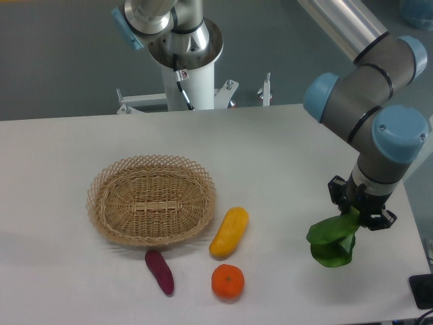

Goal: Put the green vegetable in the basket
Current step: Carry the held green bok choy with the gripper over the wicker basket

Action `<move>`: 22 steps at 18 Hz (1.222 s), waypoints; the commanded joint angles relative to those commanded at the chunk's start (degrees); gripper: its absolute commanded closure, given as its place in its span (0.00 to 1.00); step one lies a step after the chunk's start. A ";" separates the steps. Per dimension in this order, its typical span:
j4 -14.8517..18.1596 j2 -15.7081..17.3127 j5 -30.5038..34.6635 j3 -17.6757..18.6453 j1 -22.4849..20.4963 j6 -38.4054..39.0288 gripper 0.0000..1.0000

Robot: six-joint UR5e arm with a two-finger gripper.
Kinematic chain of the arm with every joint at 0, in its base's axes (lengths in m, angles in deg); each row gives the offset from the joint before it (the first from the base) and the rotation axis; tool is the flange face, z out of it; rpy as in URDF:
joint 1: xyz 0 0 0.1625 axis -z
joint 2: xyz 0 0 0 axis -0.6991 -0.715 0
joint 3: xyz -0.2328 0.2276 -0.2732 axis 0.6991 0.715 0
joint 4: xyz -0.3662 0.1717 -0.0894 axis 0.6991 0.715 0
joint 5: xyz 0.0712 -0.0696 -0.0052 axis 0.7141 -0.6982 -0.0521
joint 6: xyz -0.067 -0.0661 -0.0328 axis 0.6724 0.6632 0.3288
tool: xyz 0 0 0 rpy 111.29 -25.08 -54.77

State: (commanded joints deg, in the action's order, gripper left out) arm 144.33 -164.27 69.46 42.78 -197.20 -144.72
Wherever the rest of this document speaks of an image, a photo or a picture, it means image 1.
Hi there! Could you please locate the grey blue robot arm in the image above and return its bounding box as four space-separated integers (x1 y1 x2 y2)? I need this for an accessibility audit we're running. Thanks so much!
112 1 429 231

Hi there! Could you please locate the green bok choy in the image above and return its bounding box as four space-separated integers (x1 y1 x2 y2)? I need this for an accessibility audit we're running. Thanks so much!
306 207 360 267

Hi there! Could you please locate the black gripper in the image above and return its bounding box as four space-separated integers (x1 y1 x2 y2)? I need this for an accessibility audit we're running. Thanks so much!
327 175 397 231

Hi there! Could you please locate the black device at table edge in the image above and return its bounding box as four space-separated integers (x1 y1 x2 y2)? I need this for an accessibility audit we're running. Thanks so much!
409 274 433 309

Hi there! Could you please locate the orange tangerine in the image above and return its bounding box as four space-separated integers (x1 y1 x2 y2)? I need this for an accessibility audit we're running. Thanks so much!
211 264 245 300

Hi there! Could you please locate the yellow mango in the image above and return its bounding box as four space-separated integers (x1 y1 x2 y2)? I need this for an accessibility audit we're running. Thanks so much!
209 207 249 259

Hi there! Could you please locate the blue bag in corner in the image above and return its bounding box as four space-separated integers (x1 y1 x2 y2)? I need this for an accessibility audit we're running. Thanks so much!
399 0 432 31

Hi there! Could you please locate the woven wicker basket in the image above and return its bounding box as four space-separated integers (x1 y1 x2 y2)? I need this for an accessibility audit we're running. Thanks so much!
87 155 216 247

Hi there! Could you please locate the purple sweet potato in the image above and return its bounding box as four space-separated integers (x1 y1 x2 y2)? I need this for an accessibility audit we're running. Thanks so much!
144 250 175 296

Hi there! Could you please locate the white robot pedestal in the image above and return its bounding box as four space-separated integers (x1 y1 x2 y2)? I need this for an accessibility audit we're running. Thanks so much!
147 18 223 92

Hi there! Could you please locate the black cable on pedestal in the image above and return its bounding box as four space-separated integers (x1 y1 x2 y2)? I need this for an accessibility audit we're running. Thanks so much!
172 53 196 112

